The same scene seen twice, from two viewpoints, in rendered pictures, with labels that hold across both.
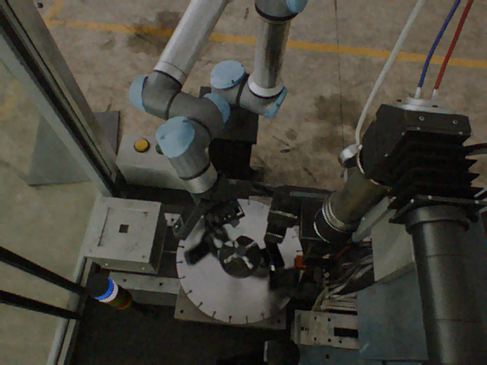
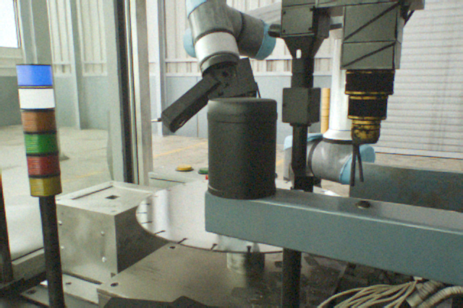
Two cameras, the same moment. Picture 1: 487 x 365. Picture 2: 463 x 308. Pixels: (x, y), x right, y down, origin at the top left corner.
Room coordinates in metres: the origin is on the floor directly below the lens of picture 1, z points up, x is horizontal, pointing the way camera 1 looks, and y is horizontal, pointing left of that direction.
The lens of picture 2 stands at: (-0.28, -0.25, 1.14)
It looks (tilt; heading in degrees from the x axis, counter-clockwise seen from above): 12 degrees down; 27
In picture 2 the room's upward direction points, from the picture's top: straight up
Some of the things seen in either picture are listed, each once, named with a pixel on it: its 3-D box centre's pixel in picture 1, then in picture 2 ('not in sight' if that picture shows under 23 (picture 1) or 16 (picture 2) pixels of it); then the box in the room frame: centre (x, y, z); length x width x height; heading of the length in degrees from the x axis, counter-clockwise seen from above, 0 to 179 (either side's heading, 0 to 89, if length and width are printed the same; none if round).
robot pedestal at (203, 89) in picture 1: (227, 160); not in sight; (0.86, 0.08, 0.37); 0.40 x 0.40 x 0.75; 89
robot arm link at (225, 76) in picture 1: (229, 83); (304, 154); (0.86, 0.07, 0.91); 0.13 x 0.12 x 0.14; 69
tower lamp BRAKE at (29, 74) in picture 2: (99, 286); (34, 75); (0.10, 0.26, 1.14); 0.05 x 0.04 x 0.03; 179
